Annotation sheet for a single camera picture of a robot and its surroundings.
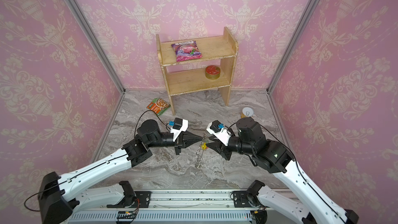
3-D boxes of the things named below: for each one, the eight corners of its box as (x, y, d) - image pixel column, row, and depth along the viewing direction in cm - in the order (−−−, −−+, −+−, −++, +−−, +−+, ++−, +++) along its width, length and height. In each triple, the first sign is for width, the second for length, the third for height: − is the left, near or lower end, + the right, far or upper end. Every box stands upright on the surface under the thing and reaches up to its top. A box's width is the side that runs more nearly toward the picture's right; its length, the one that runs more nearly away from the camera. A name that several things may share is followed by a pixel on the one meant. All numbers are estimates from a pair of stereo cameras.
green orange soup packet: (146, 108, 113) (145, 106, 111) (158, 98, 119) (157, 96, 118) (160, 116, 108) (159, 114, 107) (171, 105, 115) (170, 103, 113)
